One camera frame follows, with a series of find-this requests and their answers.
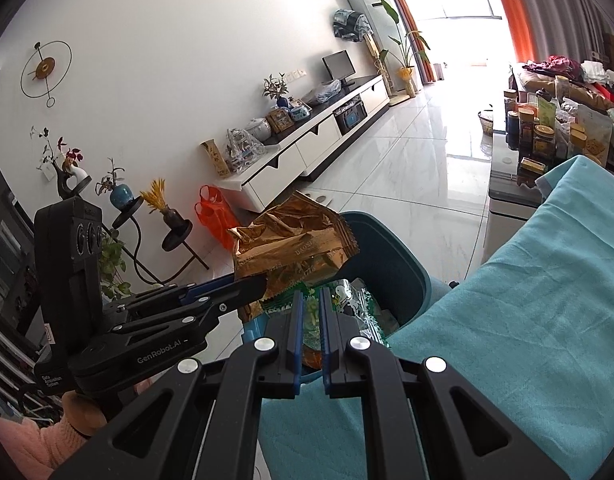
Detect golden brown snack packet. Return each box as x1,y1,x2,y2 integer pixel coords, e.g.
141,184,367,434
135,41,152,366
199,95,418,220
228,190,360,323

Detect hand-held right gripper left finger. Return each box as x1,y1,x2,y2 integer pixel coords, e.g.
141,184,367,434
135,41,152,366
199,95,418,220
49,290,308,480

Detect yellow wheat dark vase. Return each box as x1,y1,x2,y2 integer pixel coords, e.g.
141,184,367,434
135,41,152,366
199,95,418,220
139,177,188,228

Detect white lidded jar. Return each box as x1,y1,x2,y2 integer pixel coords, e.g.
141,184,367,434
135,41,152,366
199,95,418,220
246,117,272,143

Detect dark metal rack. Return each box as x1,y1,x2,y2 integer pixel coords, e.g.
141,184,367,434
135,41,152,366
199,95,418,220
0,187,42,421

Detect round wire wall clock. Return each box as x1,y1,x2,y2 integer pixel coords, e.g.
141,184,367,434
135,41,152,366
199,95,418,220
21,40,72,108

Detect ship model in bag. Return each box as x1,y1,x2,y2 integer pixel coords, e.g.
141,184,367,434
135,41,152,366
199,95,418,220
224,127,265,173

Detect green snack packet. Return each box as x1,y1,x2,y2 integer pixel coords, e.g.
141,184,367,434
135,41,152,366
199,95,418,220
259,277,390,371

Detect gold floor vase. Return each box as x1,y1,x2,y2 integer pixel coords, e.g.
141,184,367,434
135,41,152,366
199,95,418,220
362,35,395,106

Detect white standing air conditioner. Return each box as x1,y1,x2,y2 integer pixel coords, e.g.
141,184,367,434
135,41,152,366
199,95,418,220
342,0,402,92

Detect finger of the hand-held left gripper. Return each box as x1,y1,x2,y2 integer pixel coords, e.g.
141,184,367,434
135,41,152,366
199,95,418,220
103,274,268,336
152,274,238,306

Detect covered standing fan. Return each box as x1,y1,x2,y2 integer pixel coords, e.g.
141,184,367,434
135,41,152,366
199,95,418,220
332,9,372,43

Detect picture frame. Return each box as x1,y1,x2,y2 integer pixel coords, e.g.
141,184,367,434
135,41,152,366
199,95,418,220
265,107,294,135

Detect orange plastic bag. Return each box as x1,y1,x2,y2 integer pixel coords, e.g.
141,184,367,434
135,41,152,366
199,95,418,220
194,185,240,251

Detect red leaf plant vase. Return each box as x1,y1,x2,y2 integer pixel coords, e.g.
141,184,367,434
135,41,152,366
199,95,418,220
29,125,92,201

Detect teal trash bin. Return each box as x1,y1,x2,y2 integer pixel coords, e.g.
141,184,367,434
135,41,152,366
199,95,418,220
242,210,432,348

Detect plant in teal vase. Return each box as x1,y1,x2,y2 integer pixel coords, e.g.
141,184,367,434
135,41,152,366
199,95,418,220
96,157,134,211

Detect group of food jars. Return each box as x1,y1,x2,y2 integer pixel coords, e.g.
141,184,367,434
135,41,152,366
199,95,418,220
502,87,558,162

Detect clear plastic bag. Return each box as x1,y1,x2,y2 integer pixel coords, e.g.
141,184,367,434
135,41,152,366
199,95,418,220
304,80,344,106

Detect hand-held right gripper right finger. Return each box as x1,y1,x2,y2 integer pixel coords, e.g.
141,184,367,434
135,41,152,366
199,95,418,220
318,287,572,480

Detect black metal plant stand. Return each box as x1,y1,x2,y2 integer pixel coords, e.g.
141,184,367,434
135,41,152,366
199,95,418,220
62,190,210,286

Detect white clothes pile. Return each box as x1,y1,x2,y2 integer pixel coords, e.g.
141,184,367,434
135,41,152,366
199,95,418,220
579,60,614,86

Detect black monitor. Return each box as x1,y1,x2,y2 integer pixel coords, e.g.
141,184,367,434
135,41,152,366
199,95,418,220
322,51,356,88

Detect brown bamboo tube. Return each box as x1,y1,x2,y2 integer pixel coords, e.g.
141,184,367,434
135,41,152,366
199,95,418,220
201,139,232,181

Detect tall leafy potted plant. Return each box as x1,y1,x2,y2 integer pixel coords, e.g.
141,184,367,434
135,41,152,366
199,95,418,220
379,0,432,99

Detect kraft paper bag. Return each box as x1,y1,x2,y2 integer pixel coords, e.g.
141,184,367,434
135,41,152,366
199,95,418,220
569,110,612,167

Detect green trailing plant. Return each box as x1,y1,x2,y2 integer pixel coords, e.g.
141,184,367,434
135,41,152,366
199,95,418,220
99,230,134,301

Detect person's left forearm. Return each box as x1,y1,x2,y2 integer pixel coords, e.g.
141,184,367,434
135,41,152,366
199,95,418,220
0,412,88,480

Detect small plant blue vase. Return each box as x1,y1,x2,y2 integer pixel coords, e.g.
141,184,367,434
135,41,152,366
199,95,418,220
263,74,292,110

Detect white black tv cabinet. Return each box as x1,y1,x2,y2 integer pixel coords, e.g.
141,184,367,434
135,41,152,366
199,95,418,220
212,75,390,213

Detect glass coffee table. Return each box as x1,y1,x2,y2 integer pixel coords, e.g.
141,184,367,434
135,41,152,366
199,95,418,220
487,125,550,268

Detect maroon clothes pile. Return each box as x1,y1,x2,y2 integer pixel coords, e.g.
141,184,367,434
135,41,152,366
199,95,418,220
524,55,582,78

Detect person's left hand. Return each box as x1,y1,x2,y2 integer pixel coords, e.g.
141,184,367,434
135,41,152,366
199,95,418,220
62,391,110,437

